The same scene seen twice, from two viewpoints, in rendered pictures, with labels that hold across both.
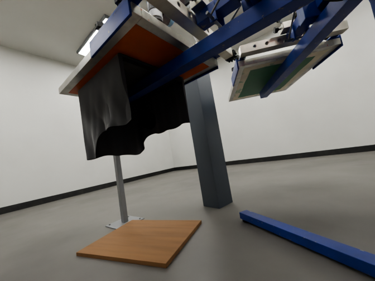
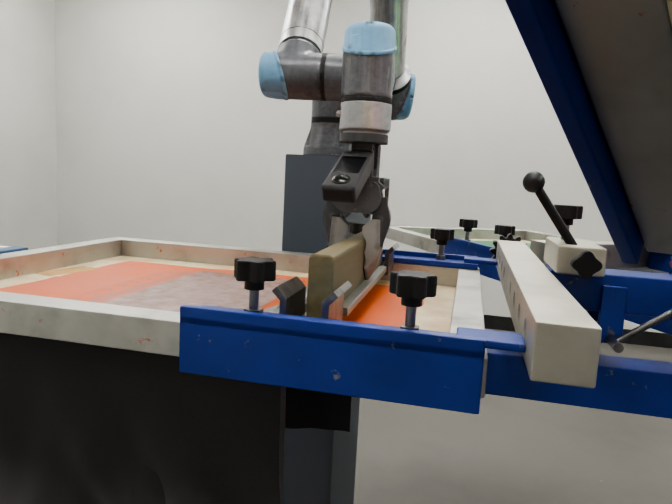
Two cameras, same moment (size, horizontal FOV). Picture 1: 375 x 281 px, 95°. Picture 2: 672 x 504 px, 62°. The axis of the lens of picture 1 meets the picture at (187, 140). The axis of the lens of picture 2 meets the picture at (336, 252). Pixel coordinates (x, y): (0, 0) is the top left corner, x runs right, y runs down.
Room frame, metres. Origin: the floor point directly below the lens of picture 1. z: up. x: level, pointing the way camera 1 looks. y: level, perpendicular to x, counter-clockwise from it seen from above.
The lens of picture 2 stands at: (0.14, 0.45, 1.15)
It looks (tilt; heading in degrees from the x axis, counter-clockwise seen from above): 8 degrees down; 335
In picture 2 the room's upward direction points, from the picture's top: 3 degrees clockwise
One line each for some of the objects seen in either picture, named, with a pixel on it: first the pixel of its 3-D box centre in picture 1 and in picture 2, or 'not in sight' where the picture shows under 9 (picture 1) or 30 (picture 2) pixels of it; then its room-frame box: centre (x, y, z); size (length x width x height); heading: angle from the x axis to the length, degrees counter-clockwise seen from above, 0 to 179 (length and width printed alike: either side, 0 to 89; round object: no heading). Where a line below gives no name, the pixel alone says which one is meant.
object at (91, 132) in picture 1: (102, 114); (112, 483); (0.87, 0.41, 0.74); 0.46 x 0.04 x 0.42; 52
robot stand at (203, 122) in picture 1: (206, 135); (320, 372); (1.53, -0.17, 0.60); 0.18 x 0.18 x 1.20; 41
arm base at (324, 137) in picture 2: not in sight; (332, 138); (1.53, -0.17, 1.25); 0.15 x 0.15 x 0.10
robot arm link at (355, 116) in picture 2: (155, 18); (363, 120); (0.89, 0.06, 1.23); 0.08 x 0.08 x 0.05
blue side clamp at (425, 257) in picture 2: (195, 72); (397, 269); (1.07, -0.12, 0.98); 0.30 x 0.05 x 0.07; 52
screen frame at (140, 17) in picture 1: (136, 77); (224, 284); (1.00, 0.24, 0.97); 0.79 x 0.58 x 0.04; 52
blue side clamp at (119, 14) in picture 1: (112, 33); (327, 350); (0.63, 0.22, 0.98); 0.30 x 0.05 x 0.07; 52
